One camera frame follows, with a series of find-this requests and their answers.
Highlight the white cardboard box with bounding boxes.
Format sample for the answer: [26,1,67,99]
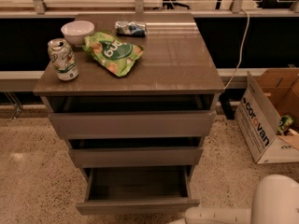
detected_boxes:
[235,68,299,164]

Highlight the white cable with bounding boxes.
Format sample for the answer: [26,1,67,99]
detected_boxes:
[222,8,251,91]

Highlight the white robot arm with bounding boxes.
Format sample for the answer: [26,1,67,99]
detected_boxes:
[184,175,299,224]

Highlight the grey drawer cabinet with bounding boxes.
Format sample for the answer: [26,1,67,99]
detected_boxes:
[33,12,225,179]

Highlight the green chip bag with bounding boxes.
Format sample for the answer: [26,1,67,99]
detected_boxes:
[82,31,144,77]

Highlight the green white soda can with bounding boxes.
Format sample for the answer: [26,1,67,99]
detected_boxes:
[48,38,78,81]

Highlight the white bowl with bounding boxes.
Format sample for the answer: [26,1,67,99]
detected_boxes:
[61,21,94,47]

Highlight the crushed blue silver can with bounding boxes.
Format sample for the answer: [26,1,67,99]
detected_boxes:
[115,21,147,37]

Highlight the grey drawer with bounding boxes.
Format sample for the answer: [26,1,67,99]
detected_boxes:
[48,94,217,140]
[69,137,202,168]
[76,166,199,215]

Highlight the grey top drawer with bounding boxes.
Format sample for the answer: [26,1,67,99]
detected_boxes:
[48,94,217,140]

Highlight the green can in box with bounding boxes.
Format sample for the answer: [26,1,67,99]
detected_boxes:
[277,114,294,135]

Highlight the grey middle drawer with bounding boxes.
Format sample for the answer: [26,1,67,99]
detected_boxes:
[69,137,202,168]

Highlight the grey bottom drawer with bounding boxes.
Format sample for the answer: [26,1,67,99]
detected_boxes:
[76,166,199,215]

